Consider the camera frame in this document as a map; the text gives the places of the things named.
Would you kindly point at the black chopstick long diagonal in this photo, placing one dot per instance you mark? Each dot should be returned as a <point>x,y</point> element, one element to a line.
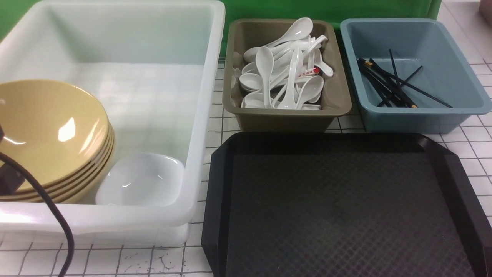
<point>423,91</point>

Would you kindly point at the white spoon upright centre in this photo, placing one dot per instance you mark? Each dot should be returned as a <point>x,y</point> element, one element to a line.
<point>264,61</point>

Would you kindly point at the black chopstick left in bin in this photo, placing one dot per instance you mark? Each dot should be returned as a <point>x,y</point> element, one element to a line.
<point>384,93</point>

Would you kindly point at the white spoon lower right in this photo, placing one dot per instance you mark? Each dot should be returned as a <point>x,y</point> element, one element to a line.
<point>310,91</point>

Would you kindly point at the white dish in bin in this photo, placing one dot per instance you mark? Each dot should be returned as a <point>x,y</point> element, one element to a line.
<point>142,179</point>

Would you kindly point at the stacked tan bowl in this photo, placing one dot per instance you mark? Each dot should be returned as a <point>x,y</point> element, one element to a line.
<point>85,191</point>
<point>82,174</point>
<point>52,128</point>
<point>61,191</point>

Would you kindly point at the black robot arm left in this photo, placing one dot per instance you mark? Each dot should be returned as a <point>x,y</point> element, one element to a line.
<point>11,175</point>

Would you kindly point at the top stacked tan bowl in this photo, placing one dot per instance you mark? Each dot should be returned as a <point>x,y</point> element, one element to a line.
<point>52,128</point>

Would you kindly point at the white spoon red print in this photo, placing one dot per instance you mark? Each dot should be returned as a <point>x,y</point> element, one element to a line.
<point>310,73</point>

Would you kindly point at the bottom stacked tan bowl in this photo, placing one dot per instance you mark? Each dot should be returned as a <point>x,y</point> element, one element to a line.
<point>85,191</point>

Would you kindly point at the white spoon long diagonal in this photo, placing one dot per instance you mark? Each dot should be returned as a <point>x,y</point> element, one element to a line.
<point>296,64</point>

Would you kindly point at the black plastic serving tray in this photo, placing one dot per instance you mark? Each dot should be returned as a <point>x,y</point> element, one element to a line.
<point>342,205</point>

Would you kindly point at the blue chopstick bin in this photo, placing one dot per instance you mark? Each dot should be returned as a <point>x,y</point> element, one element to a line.
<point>425,51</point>

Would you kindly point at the black chopstick gold band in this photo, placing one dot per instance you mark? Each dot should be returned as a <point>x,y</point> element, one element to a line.
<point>395,101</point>
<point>393,86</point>

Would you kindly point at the white spoon left side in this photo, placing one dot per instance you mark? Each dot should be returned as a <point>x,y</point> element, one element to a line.
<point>251,82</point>

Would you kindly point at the white spoon top of pile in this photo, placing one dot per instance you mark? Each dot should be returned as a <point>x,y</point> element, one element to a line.
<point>300,29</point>

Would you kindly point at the large translucent white bin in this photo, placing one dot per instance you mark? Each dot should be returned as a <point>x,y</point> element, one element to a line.
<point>153,67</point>

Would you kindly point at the black chopstick upright in bin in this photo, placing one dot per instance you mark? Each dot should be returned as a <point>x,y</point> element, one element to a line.
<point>394,65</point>

